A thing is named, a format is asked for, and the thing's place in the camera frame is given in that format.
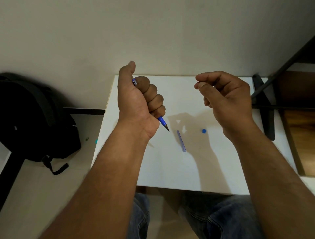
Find black backpack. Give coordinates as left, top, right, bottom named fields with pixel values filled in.
left=0, top=72, right=82, bottom=176

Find black table leg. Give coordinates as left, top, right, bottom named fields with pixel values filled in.
left=0, top=153, right=25, bottom=212

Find person's left forearm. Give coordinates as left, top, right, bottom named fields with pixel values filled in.
left=39, top=120, right=150, bottom=239

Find translucent blue lead tube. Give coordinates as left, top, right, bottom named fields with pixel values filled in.
left=176, top=130, right=187, bottom=152

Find blue mechanical pencil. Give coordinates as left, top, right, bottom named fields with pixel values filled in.
left=132, top=77, right=170, bottom=132

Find black metal frame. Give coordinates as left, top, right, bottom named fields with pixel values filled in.
left=251, top=36, right=315, bottom=141

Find person's right hand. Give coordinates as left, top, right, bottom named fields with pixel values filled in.
left=194, top=71, right=255, bottom=141

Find person's blue jeans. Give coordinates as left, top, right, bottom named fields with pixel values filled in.
left=127, top=191, right=265, bottom=239

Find person's left hand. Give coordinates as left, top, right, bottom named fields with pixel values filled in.
left=117, top=61, right=166, bottom=141

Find person's right forearm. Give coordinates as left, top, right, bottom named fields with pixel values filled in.
left=231, top=123, right=315, bottom=239

